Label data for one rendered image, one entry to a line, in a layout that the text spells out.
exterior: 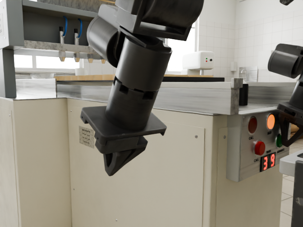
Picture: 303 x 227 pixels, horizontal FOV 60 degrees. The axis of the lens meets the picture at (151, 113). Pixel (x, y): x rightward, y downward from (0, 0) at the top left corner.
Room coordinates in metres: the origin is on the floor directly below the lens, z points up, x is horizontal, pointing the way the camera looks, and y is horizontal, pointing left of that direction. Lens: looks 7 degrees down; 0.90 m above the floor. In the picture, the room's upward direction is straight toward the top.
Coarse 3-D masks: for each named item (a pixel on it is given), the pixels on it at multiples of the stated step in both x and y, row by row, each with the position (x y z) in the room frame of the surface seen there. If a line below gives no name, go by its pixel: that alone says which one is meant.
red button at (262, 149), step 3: (258, 141) 0.55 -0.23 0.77; (261, 141) 0.54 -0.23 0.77; (258, 144) 0.54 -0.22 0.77; (261, 144) 0.54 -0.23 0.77; (264, 144) 0.55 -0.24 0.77; (255, 147) 0.54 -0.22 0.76; (258, 147) 0.53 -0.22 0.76; (261, 147) 0.54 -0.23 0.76; (264, 147) 0.55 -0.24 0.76; (255, 150) 0.54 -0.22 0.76; (258, 150) 0.53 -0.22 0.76; (261, 150) 0.54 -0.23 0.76; (264, 150) 0.55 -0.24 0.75; (258, 153) 0.54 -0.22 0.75; (261, 153) 0.54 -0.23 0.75
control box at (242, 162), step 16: (240, 112) 0.53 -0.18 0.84; (256, 112) 0.54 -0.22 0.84; (272, 112) 0.59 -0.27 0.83; (240, 128) 0.51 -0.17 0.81; (256, 128) 0.54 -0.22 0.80; (272, 128) 0.59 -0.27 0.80; (240, 144) 0.51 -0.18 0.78; (256, 144) 0.54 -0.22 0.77; (272, 144) 0.59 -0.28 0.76; (240, 160) 0.51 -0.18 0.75; (256, 160) 0.55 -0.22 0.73; (240, 176) 0.51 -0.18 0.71
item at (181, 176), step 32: (192, 128) 0.53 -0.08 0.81; (224, 128) 0.52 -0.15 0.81; (96, 160) 0.84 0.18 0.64; (160, 160) 0.61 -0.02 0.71; (192, 160) 0.53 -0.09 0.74; (224, 160) 0.52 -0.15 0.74; (96, 192) 0.85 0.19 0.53; (128, 192) 0.71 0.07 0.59; (160, 192) 0.61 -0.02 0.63; (192, 192) 0.53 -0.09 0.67; (224, 192) 0.52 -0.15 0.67; (256, 192) 0.61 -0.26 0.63; (96, 224) 0.85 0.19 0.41; (128, 224) 0.71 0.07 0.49; (160, 224) 0.61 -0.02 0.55; (192, 224) 0.53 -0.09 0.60; (224, 224) 0.53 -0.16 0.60; (256, 224) 0.62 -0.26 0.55
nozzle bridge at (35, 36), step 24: (24, 0) 0.93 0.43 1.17; (0, 24) 0.97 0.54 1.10; (24, 24) 1.01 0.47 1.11; (48, 24) 1.07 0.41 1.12; (72, 24) 1.13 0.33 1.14; (0, 48) 0.99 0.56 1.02; (24, 48) 0.97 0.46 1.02; (48, 48) 1.01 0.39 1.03; (72, 48) 1.08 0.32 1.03; (0, 72) 1.01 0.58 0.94; (0, 96) 1.04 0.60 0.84
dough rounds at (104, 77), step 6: (54, 78) 1.08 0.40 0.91; (60, 78) 1.04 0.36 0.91; (66, 78) 0.99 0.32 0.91; (72, 78) 0.95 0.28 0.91; (78, 78) 0.91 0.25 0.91; (84, 78) 0.90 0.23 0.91; (90, 78) 0.86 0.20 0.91; (96, 78) 0.82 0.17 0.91; (102, 78) 0.79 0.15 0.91; (108, 78) 0.77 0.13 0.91
